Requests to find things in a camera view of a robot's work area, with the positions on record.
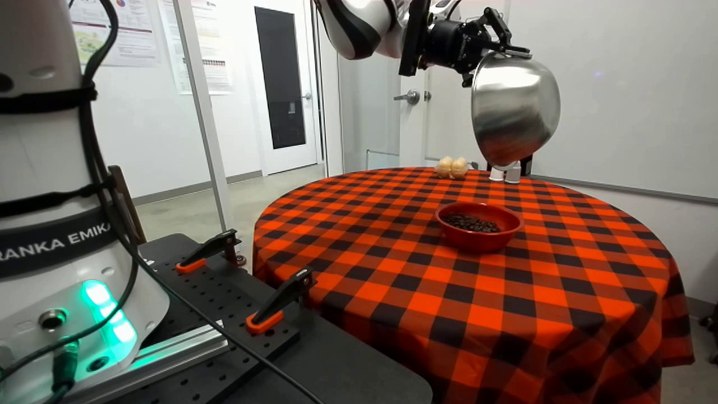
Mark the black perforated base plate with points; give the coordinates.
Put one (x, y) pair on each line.
(337, 367)

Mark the aluminium frame pole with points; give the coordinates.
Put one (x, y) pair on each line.
(204, 119)

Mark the red black checked tablecloth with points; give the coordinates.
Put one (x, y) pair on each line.
(478, 314)

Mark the clear shaker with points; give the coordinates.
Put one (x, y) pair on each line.
(514, 173)

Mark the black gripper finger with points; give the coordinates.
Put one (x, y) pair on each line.
(497, 20)
(506, 53)

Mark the coffee beans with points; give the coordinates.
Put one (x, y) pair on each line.
(471, 223)

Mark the silver aluminium rail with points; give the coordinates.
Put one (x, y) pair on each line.
(172, 349)

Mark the wall poster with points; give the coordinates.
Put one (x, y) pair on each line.
(136, 37)
(214, 53)

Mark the black orange clamp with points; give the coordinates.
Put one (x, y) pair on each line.
(278, 303)
(209, 249)

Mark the stainless steel bowl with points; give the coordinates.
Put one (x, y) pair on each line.
(517, 113)

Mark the white door with dark window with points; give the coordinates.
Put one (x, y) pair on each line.
(281, 74)

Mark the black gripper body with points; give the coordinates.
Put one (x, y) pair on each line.
(457, 46)

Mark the white shaker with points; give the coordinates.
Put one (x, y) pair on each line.
(497, 173)

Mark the beige round ball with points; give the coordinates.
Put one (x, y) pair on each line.
(444, 167)
(461, 167)

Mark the red bowl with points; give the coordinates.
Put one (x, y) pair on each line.
(478, 238)

